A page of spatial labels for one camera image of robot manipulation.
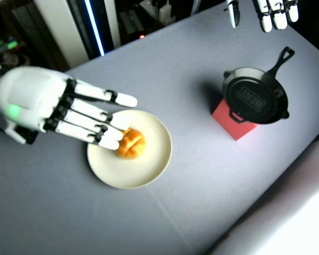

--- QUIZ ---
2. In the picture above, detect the black cast iron pan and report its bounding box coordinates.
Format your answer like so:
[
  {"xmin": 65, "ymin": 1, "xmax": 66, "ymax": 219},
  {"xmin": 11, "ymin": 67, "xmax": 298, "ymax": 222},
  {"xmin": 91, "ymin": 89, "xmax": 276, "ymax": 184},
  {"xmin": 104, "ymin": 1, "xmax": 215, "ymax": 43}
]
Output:
[{"xmin": 222, "ymin": 46, "xmax": 295, "ymax": 125}]

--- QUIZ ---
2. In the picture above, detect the golden bread roll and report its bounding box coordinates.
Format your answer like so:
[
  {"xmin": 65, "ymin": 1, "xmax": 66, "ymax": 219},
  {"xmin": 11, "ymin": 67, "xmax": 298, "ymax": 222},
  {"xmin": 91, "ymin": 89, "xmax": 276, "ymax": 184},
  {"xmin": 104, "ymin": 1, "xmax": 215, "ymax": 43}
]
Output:
[{"xmin": 116, "ymin": 127, "xmax": 148, "ymax": 160}]

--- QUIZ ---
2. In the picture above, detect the cream round plate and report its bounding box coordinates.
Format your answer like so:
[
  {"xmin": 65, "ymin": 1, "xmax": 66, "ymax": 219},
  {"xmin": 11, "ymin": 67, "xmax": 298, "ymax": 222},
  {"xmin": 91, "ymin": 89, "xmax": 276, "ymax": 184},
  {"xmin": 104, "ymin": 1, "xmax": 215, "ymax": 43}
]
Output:
[{"xmin": 87, "ymin": 109, "xmax": 173, "ymax": 190}]

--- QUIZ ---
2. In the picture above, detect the red block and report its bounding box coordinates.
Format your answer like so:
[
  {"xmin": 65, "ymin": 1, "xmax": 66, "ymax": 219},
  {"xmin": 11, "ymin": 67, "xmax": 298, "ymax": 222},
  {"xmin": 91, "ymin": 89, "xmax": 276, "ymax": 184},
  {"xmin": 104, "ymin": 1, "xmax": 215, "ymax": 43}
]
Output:
[{"xmin": 211, "ymin": 98, "xmax": 258, "ymax": 141}]

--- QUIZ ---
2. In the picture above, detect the white upright panel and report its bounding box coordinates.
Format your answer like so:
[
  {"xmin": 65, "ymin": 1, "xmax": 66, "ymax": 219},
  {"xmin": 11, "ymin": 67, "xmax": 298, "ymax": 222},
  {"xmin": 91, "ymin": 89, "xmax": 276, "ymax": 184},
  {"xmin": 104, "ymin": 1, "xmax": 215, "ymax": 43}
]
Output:
[{"xmin": 33, "ymin": 0, "xmax": 90, "ymax": 71}]

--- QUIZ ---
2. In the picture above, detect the blue light strip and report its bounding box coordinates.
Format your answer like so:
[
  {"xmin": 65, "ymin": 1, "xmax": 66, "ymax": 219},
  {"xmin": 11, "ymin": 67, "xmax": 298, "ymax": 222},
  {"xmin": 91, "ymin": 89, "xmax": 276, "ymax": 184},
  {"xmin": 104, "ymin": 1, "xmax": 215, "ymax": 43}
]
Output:
[{"xmin": 84, "ymin": 0, "xmax": 106, "ymax": 57}]

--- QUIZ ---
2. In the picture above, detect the small white box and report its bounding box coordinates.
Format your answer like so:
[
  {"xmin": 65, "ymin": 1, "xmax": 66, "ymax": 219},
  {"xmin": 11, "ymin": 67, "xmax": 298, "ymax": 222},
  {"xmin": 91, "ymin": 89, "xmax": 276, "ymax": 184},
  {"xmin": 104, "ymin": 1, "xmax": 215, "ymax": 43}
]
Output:
[{"xmin": 159, "ymin": 2, "xmax": 176, "ymax": 21}]

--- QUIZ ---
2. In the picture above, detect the grey table cloth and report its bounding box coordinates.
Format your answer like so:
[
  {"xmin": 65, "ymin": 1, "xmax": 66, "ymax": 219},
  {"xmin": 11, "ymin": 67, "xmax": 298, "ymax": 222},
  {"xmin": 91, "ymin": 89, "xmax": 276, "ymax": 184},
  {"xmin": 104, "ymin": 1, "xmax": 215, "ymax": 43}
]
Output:
[{"xmin": 0, "ymin": 0, "xmax": 319, "ymax": 255}]

